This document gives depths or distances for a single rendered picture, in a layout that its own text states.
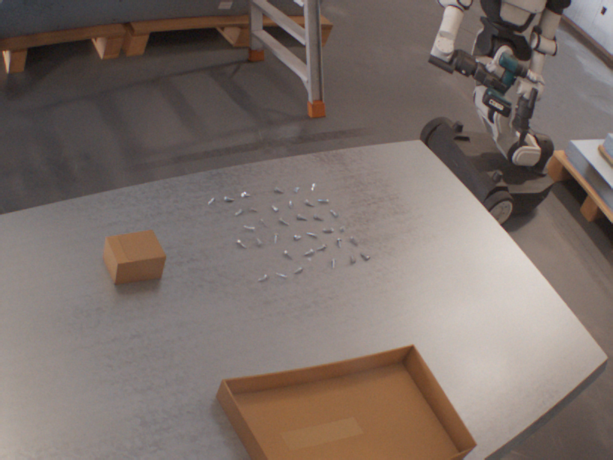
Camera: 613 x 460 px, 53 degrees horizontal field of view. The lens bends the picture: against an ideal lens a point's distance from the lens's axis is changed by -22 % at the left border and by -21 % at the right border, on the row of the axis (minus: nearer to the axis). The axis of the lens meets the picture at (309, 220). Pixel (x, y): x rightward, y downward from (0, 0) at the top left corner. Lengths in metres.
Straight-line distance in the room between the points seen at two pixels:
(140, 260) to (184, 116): 1.80
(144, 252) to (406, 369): 0.57
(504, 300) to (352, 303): 0.44
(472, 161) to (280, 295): 1.91
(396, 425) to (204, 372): 0.38
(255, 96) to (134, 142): 0.76
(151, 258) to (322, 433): 0.47
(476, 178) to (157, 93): 1.45
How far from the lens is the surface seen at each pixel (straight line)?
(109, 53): 3.50
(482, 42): 2.94
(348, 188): 1.89
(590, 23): 8.54
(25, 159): 2.77
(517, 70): 2.47
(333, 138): 3.34
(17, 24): 3.34
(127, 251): 1.42
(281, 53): 3.44
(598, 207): 3.98
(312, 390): 1.39
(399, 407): 1.44
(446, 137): 3.40
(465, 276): 1.82
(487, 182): 3.22
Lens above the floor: 1.69
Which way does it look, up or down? 37 degrees down
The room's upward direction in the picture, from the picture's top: 24 degrees clockwise
